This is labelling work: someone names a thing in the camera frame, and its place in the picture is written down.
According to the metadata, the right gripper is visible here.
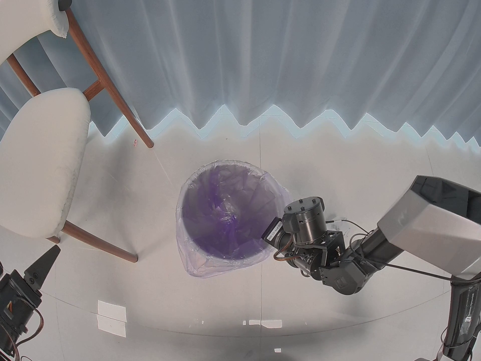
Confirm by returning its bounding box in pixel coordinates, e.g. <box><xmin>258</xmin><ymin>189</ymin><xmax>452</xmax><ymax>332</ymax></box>
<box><xmin>262</xmin><ymin>217</ymin><xmax>297</xmax><ymax>256</ymax></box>

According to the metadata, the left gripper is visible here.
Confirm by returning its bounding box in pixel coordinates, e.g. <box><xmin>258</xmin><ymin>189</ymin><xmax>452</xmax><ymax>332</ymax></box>
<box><xmin>0</xmin><ymin>245</ymin><xmax>61</xmax><ymax>334</ymax></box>

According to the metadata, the purple plastic bag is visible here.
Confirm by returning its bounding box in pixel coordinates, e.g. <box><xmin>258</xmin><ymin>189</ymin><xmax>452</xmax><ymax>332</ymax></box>
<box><xmin>177</xmin><ymin>159</ymin><xmax>292</xmax><ymax>279</ymax></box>

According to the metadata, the white trash bin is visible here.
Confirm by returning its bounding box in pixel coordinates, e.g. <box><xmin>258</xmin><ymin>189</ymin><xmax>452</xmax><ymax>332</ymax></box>
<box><xmin>178</xmin><ymin>160</ymin><xmax>286</xmax><ymax>260</ymax></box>

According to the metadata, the white cushioned wooden chair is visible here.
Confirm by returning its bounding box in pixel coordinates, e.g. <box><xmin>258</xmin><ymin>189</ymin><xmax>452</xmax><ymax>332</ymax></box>
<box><xmin>0</xmin><ymin>0</ymin><xmax>155</xmax><ymax>263</ymax></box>

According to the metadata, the pale blue curtain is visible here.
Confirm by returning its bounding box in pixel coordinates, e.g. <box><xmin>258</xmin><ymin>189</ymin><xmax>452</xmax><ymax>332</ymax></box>
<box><xmin>0</xmin><ymin>0</ymin><xmax>481</xmax><ymax>151</ymax></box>

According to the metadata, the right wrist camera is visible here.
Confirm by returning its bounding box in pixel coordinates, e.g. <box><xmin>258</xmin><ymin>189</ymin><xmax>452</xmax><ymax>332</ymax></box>
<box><xmin>282</xmin><ymin>212</ymin><xmax>301</xmax><ymax>236</ymax></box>

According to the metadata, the black cable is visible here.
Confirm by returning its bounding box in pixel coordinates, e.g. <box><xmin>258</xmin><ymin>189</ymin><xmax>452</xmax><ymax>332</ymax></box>
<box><xmin>353</xmin><ymin>254</ymin><xmax>455</xmax><ymax>282</ymax></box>

